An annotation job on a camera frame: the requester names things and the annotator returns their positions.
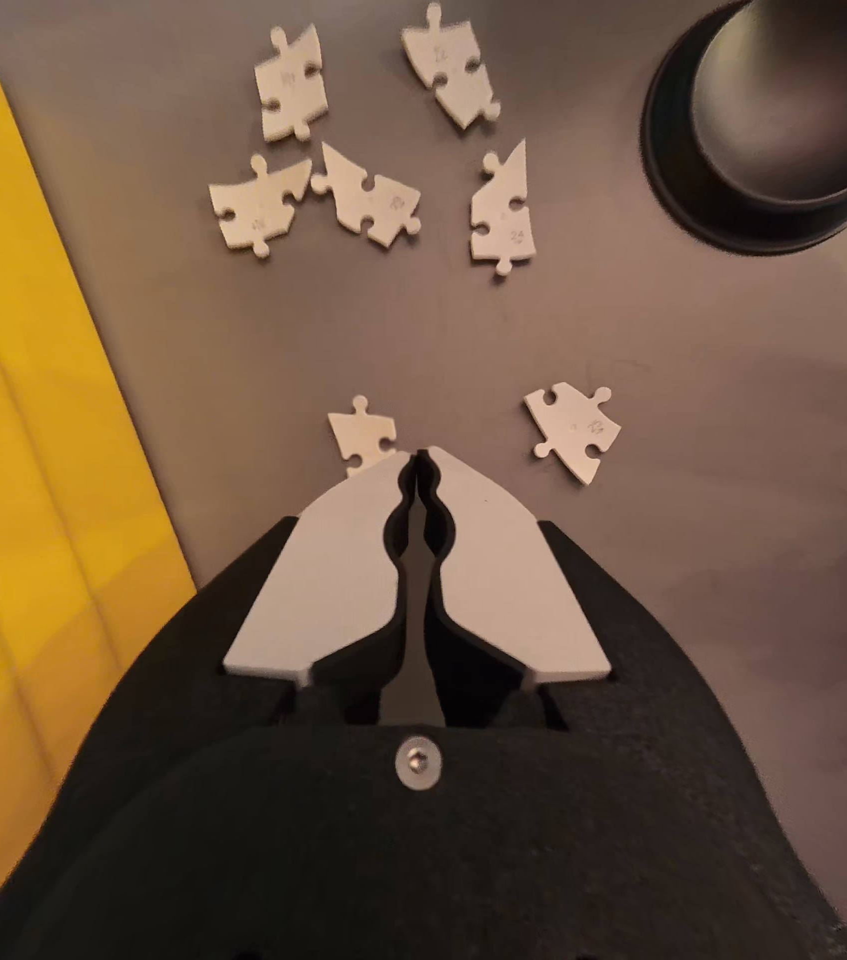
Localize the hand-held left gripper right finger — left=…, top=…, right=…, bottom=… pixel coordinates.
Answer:
left=421, top=447, right=614, bottom=684

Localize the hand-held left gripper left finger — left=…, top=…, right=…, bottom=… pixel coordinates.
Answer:
left=226, top=450, right=417, bottom=684

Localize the scattered loose puzzle pieces group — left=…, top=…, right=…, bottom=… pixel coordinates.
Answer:
left=209, top=3, right=623, bottom=486

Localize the black round ball stand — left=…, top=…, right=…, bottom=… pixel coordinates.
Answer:
left=641, top=0, right=847, bottom=256

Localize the yellow storage bin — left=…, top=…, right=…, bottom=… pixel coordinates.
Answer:
left=0, top=15, right=200, bottom=946

